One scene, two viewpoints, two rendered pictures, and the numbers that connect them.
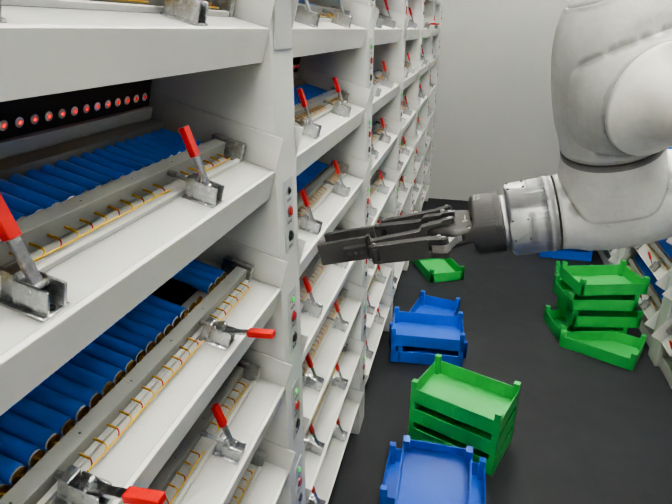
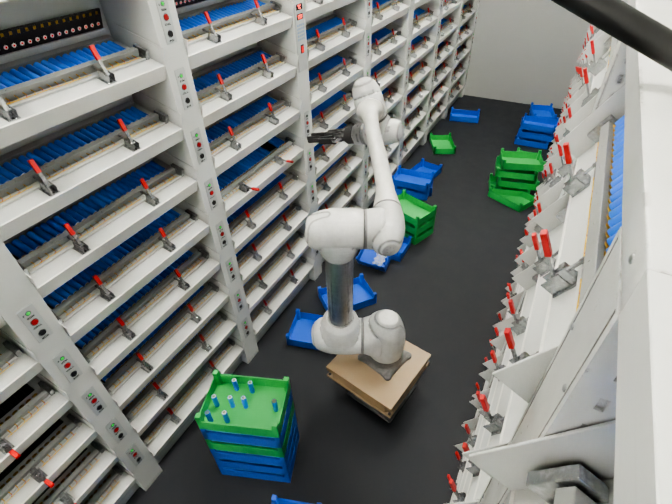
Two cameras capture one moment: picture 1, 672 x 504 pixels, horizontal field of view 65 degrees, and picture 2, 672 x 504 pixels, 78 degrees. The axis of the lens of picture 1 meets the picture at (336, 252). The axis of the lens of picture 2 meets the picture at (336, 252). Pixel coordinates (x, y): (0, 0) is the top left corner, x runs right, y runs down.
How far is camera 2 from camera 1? 1.31 m
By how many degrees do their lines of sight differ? 22
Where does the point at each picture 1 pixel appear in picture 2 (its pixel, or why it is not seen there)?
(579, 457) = (460, 244)
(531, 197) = (357, 129)
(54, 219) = (238, 129)
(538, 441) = (445, 235)
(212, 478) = (277, 202)
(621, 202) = not seen: hidden behind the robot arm
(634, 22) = (360, 93)
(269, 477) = (301, 214)
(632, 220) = not seen: hidden behind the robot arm
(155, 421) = (259, 178)
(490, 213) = (347, 132)
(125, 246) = (252, 136)
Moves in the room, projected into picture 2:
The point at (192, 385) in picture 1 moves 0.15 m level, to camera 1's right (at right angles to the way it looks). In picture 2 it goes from (269, 172) to (301, 175)
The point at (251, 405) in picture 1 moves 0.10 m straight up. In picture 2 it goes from (293, 186) to (291, 169)
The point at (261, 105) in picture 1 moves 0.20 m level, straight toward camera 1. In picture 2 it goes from (295, 89) to (286, 106)
